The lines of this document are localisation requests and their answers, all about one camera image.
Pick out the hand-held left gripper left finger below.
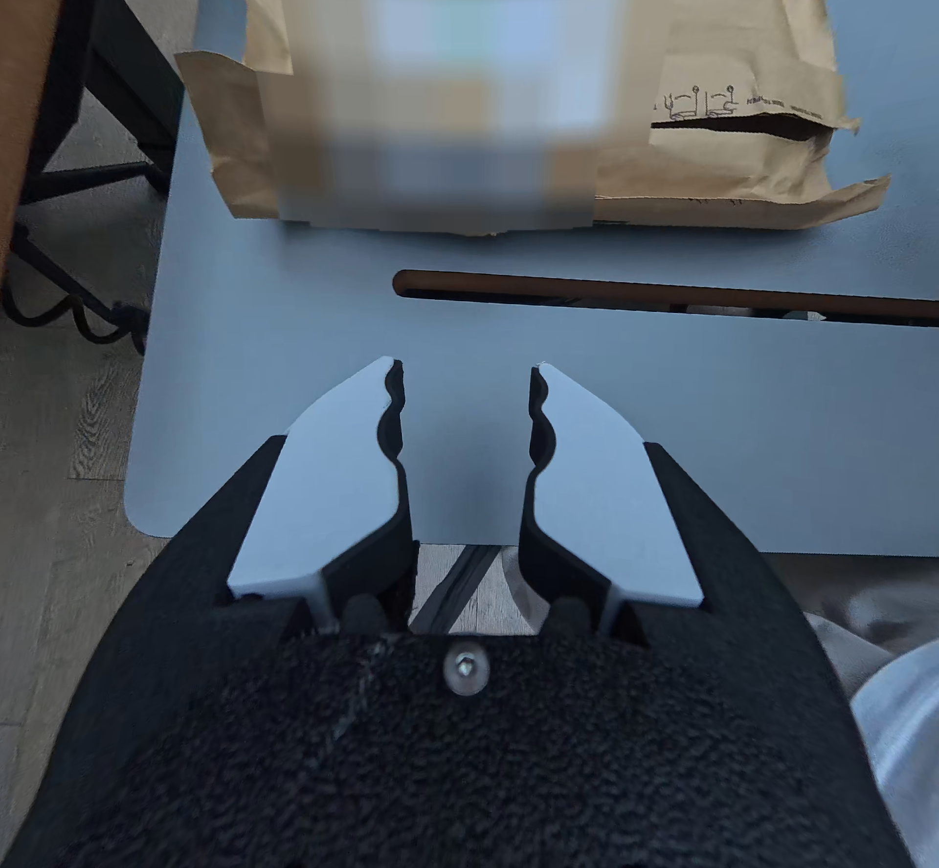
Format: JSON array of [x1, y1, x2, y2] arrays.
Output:
[[226, 356, 415, 632]]

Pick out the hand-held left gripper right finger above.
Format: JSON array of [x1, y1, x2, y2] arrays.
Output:
[[518, 362, 707, 636]]

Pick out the brown paper mailer bag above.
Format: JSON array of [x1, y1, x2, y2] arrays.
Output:
[[175, 0, 892, 237]]

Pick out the grey desk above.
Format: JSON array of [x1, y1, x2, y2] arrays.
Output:
[[123, 0, 939, 558]]

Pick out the grey trousers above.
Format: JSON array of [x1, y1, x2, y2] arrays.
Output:
[[800, 567, 939, 696]]

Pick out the black coiled cable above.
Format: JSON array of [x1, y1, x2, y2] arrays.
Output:
[[0, 223, 149, 356]]

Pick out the black desk frame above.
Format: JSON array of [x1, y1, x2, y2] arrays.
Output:
[[18, 0, 184, 203]]

